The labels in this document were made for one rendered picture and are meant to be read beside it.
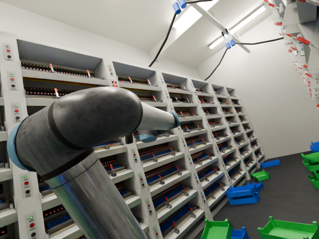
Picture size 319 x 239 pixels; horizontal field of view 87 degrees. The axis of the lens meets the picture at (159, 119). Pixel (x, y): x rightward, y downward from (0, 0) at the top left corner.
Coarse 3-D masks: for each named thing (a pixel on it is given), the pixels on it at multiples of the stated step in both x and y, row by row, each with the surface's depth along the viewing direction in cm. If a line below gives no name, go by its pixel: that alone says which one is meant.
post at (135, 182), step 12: (108, 60) 157; (96, 72) 162; (108, 72) 151; (132, 144) 140; (120, 156) 142; (132, 156) 135; (132, 180) 133; (144, 180) 134; (144, 192) 130; (144, 204) 126; (156, 216) 130
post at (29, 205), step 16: (0, 48) 100; (16, 48) 106; (0, 64) 97; (16, 64) 103; (0, 80) 98; (16, 96) 97; (16, 176) 84; (32, 176) 88; (16, 192) 82; (32, 208) 84; (16, 224) 84
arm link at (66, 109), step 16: (64, 96) 32; (80, 96) 31; (96, 96) 32; (112, 96) 33; (128, 96) 36; (64, 112) 29; (80, 112) 30; (96, 112) 31; (112, 112) 32; (128, 112) 34; (144, 112) 44; (160, 112) 61; (64, 128) 29; (80, 128) 30; (96, 128) 31; (112, 128) 33; (128, 128) 36; (144, 128) 50; (160, 128) 66; (80, 144) 32
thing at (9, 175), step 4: (8, 156) 90; (0, 160) 93; (8, 160) 91; (0, 164) 86; (4, 164) 88; (8, 164) 92; (0, 168) 84; (4, 168) 85; (8, 168) 86; (0, 172) 81; (4, 172) 82; (8, 172) 83; (0, 176) 81; (4, 176) 82; (8, 176) 83; (12, 176) 84; (0, 180) 81; (4, 180) 82
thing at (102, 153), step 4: (108, 140) 144; (116, 140) 144; (120, 140) 141; (124, 140) 137; (124, 144) 137; (112, 148) 127; (116, 148) 128; (120, 148) 131; (124, 148) 134; (96, 152) 116; (100, 152) 118; (104, 152) 121; (108, 152) 123; (112, 152) 126; (116, 152) 128; (120, 152) 131; (100, 156) 119; (104, 156) 121; (36, 172) 91
